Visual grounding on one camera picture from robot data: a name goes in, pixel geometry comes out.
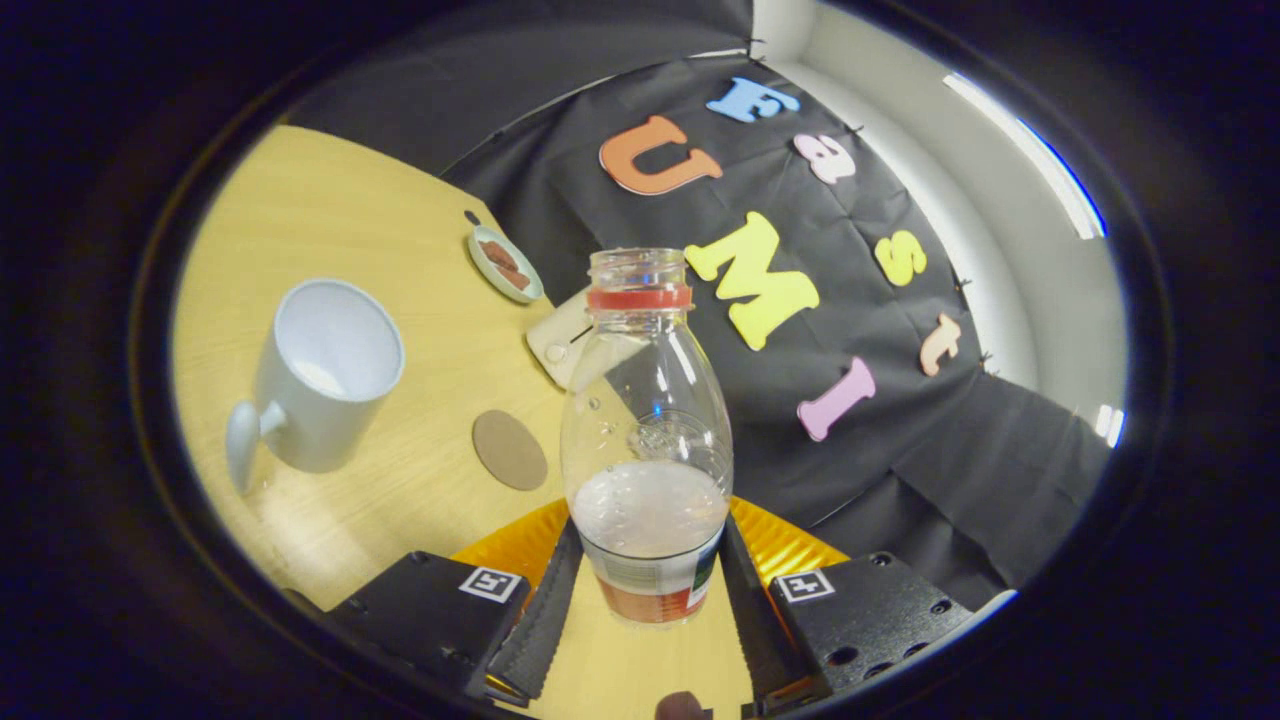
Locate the white cup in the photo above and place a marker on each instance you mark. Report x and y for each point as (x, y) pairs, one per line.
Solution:
(320, 400)

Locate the round plate with brown food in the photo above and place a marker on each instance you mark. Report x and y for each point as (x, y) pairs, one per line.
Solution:
(505, 265)

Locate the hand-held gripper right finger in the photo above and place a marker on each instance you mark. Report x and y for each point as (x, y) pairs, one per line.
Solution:
(755, 620)

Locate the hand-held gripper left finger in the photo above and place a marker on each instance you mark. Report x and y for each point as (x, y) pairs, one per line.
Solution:
(545, 620)

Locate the white toaster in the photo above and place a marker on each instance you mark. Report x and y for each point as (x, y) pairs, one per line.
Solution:
(560, 335)

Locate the clear plastic juice bottle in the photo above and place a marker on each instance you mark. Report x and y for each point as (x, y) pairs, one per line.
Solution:
(648, 400)

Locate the round brown coaster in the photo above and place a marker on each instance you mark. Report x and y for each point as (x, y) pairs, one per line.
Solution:
(510, 450)

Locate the wooden table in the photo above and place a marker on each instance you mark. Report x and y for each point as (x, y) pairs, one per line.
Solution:
(400, 200)

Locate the small ceiling light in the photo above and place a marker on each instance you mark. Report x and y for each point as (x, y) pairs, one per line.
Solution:
(1110, 425)

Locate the long ceiling light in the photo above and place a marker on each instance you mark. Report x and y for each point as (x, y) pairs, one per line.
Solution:
(1040, 160)

